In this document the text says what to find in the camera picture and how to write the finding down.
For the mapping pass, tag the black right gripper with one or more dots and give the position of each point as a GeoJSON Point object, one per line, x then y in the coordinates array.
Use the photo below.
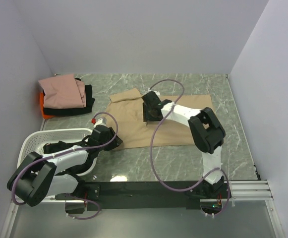
{"type": "Point", "coordinates": [146, 116]}

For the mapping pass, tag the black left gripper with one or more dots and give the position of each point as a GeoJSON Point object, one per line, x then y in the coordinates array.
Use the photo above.
{"type": "Point", "coordinates": [116, 143]}

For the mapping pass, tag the beige t shirt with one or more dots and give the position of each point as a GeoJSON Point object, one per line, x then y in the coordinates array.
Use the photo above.
{"type": "Point", "coordinates": [127, 109]}

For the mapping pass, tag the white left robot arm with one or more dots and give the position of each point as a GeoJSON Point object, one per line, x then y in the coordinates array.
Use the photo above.
{"type": "Point", "coordinates": [52, 162]}

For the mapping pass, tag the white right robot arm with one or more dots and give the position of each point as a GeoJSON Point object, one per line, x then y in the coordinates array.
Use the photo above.
{"type": "Point", "coordinates": [208, 136]}

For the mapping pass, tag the folded black t shirt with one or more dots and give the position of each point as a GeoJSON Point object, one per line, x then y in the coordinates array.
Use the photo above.
{"type": "Point", "coordinates": [74, 111]}

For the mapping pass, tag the black clothes in basket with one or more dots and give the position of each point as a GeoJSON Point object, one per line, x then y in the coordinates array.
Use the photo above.
{"type": "Point", "coordinates": [79, 169]}

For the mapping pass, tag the folded pink t shirt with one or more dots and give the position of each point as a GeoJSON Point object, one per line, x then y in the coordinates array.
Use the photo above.
{"type": "Point", "coordinates": [63, 92]}

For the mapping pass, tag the folded orange t shirt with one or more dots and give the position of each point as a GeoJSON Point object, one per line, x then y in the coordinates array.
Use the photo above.
{"type": "Point", "coordinates": [41, 102]}

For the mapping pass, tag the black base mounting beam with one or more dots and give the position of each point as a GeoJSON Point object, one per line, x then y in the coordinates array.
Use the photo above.
{"type": "Point", "coordinates": [146, 194]}

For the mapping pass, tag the white plastic laundry basket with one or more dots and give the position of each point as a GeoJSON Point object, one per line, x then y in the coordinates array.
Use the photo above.
{"type": "Point", "coordinates": [35, 141]}

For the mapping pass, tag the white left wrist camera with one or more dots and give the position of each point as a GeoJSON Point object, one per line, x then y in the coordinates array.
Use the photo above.
{"type": "Point", "coordinates": [101, 121]}

